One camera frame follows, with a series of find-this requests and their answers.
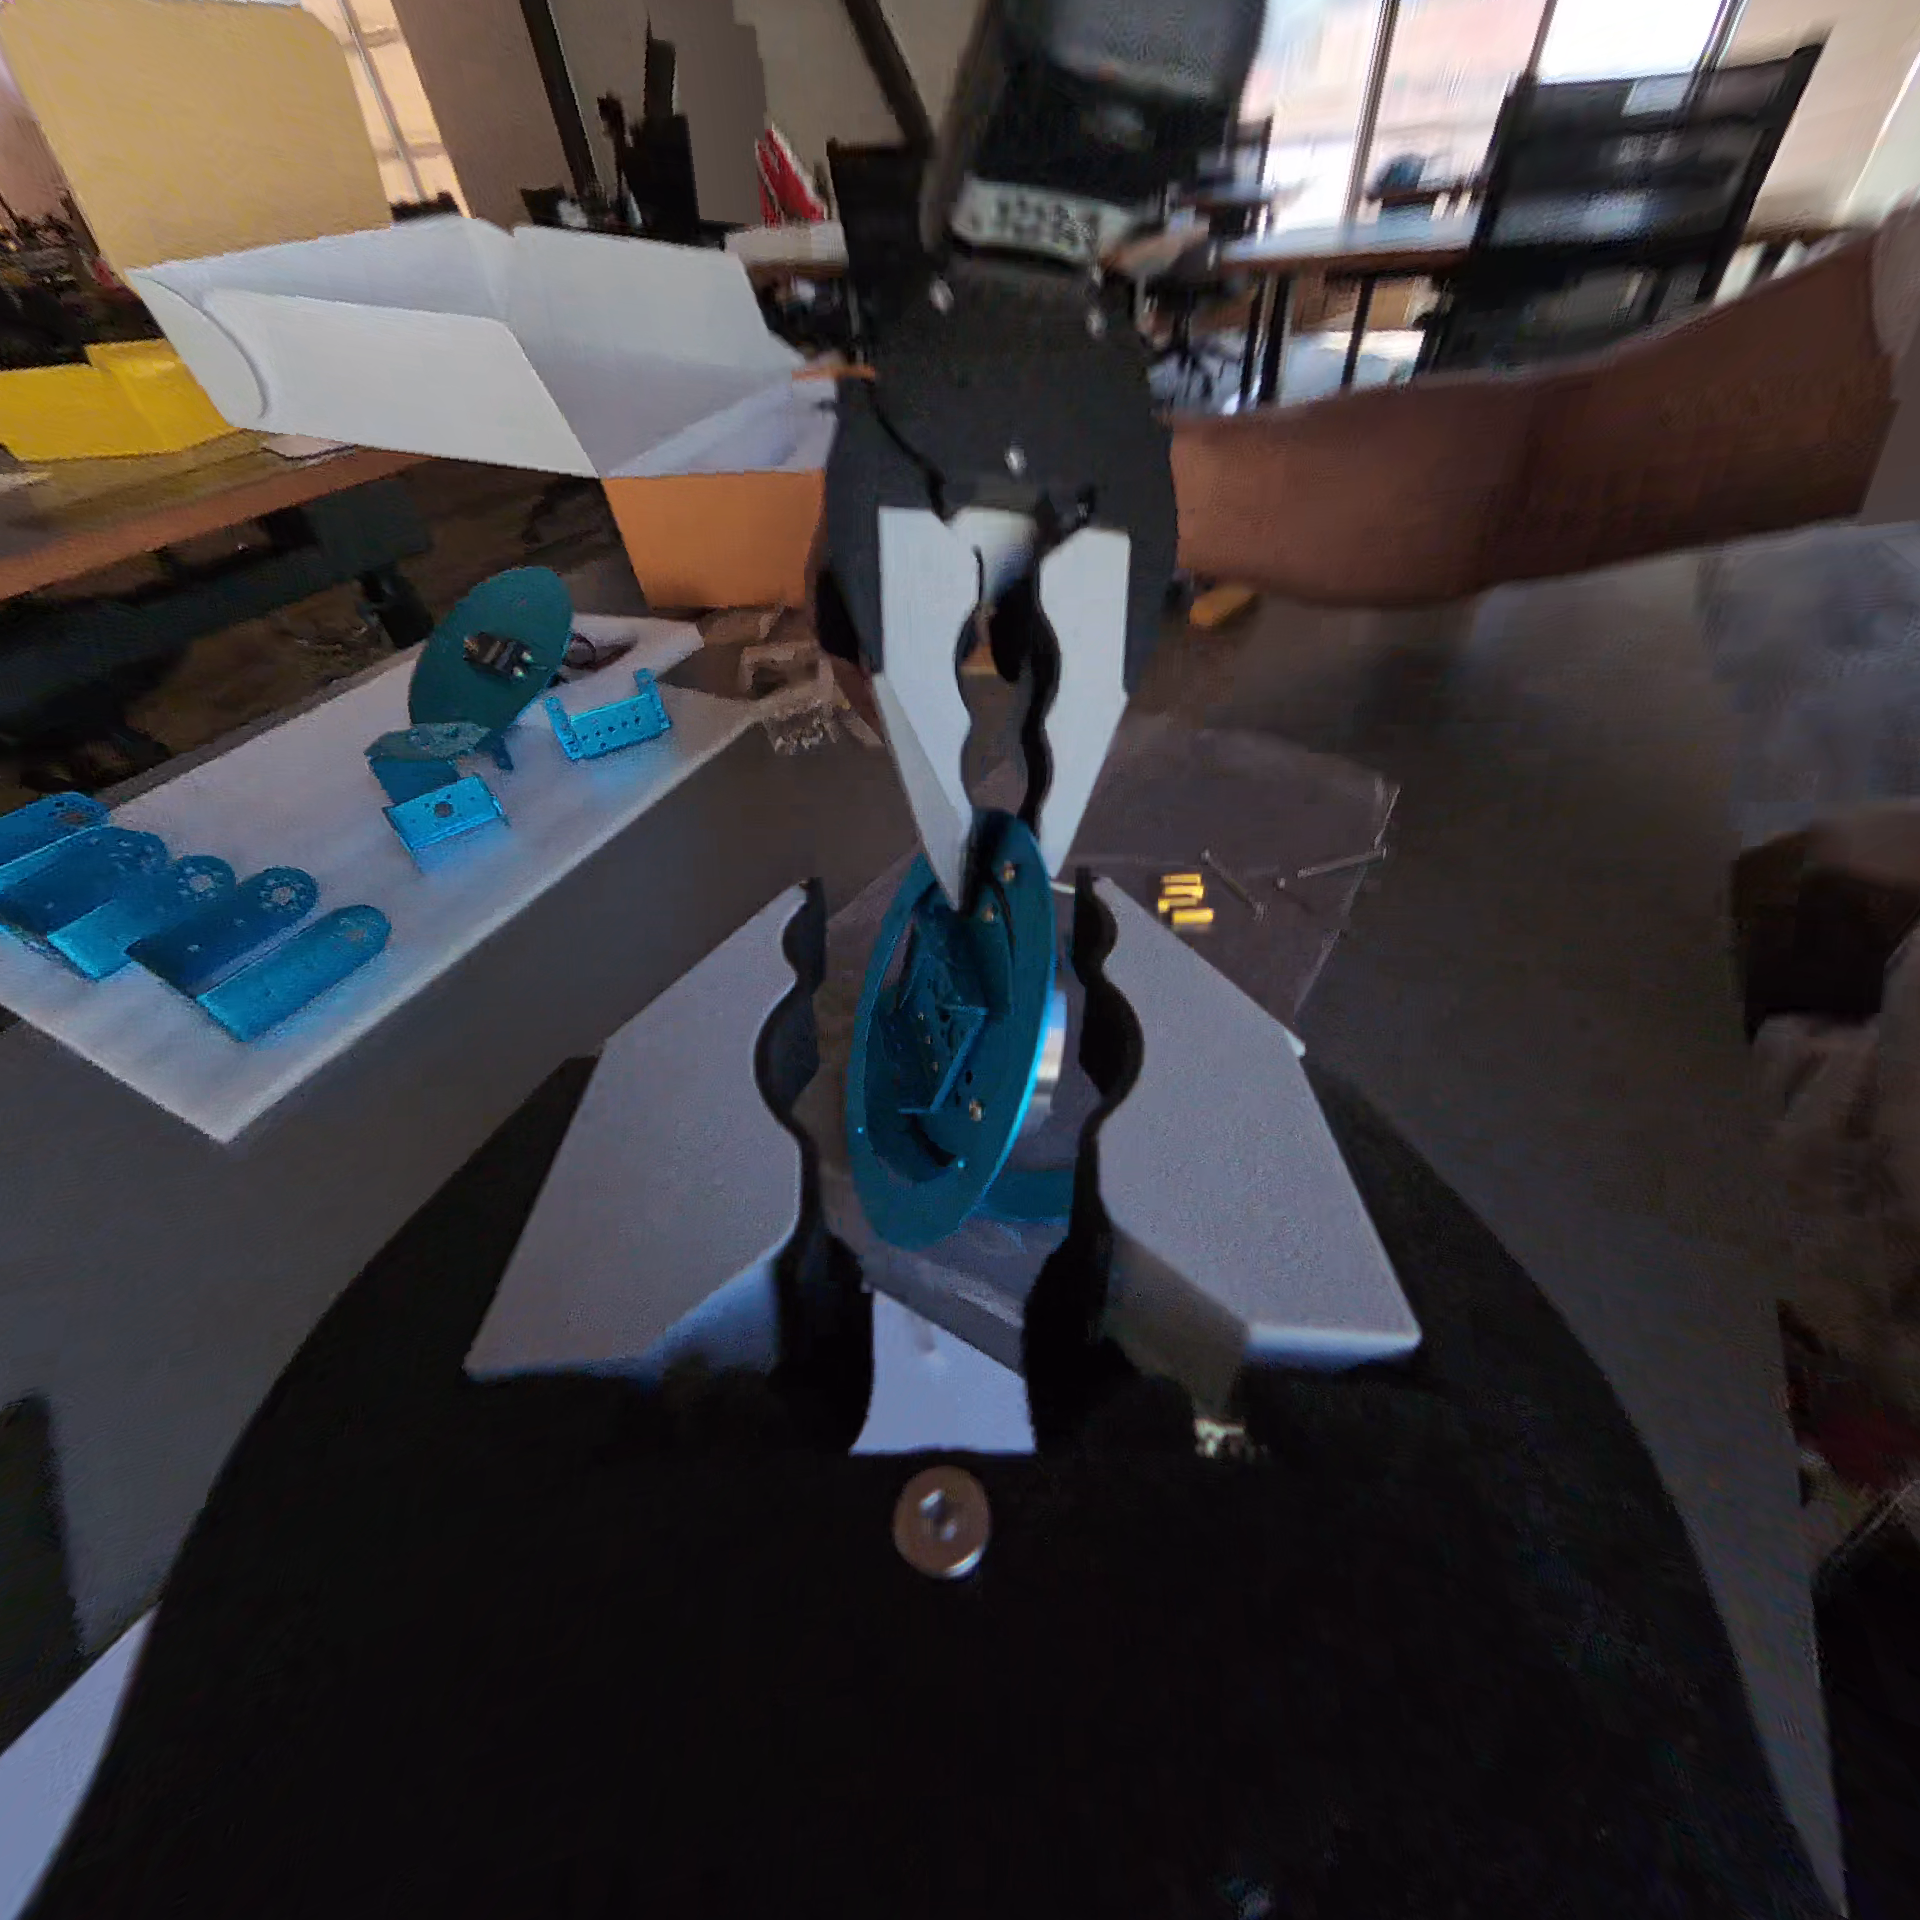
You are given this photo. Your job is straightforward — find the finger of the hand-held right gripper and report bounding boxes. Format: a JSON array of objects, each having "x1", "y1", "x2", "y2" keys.
[
  {"x1": 991, "y1": 525, "x2": 1134, "y2": 881},
  {"x1": 874, "y1": 504, "x2": 1038, "y2": 921}
]

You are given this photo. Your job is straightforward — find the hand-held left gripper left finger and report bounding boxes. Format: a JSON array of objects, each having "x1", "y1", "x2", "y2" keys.
[{"x1": 465, "y1": 879, "x2": 876, "y2": 1453}]

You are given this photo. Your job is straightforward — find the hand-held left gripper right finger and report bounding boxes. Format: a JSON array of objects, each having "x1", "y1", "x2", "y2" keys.
[{"x1": 1026, "y1": 872, "x2": 1424, "y2": 1453}]

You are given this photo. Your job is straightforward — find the large clear plastic bag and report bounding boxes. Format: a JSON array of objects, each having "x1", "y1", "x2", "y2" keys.
[{"x1": 816, "y1": 721, "x2": 1403, "y2": 1353}]

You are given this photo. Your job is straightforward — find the teal metal ring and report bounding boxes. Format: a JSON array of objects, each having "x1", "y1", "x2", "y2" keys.
[
  {"x1": 977, "y1": 1140, "x2": 1087, "y2": 1225},
  {"x1": 844, "y1": 809, "x2": 1059, "y2": 1251}
]

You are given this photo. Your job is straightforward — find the round bearing with blue bracket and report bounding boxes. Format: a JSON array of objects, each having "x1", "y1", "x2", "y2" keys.
[{"x1": 886, "y1": 900, "x2": 1087, "y2": 1157}]

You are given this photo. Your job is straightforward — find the person's right forearm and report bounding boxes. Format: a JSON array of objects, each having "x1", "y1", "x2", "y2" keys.
[{"x1": 1169, "y1": 195, "x2": 1895, "y2": 608}]

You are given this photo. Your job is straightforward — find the grey desk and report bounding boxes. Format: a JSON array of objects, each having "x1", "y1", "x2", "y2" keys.
[{"x1": 0, "y1": 556, "x2": 1920, "y2": 1920}]

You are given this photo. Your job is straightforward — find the pile of small hardware bags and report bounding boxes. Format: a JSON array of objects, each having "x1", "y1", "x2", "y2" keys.
[{"x1": 697, "y1": 608, "x2": 888, "y2": 753}]

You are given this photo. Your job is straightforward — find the orange cardboard box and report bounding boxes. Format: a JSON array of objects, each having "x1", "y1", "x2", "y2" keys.
[{"x1": 128, "y1": 217, "x2": 847, "y2": 615}]

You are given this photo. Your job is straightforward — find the round blue plate with servo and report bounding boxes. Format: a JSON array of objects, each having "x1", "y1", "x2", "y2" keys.
[{"x1": 407, "y1": 568, "x2": 577, "y2": 737}]

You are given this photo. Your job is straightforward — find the white foam sheet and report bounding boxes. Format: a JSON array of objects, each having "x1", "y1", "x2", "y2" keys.
[{"x1": 0, "y1": 608, "x2": 759, "y2": 1145}]

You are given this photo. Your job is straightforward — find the black office chair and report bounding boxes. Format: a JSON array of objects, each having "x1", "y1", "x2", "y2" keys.
[{"x1": 1418, "y1": 42, "x2": 1830, "y2": 377}]

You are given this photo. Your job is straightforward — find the pale yellow board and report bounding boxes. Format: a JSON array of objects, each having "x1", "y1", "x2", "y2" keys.
[{"x1": 0, "y1": 0, "x2": 395, "y2": 275}]

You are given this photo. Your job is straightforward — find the wide blue U bracket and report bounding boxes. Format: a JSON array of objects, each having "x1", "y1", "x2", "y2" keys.
[{"x1": 545, "y1": 671, "x2": 672, "y2": 763}]

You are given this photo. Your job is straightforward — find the blue round-end U bracket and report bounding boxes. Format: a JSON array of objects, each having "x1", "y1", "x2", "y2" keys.
[
  {"x1": 194, "y1": 903, "x2": 394, "y2": 1045},
  {"x1": 0, "y1": 831, "x2": 170, "y2": 940},
  {"x1": 52, "y1": 856, "x2": 240, "y2": 981},
  {"x1": 134, "y1": 867, "x2": 321, "y2": 1000},
  {"x1": 0, "y1": 792, "x2": 114, "y2": 874}
]

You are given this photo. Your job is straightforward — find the small blue servo bracket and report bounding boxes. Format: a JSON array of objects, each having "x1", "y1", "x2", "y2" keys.
[{"x1": 387, "y1": 777, "x2": 511, "y2": 874}]

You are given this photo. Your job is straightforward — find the blue flat-top bracket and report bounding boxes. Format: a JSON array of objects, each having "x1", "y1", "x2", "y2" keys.
[{"x1": 369, "y1": 723, "x2": 512, "y2": 804}]

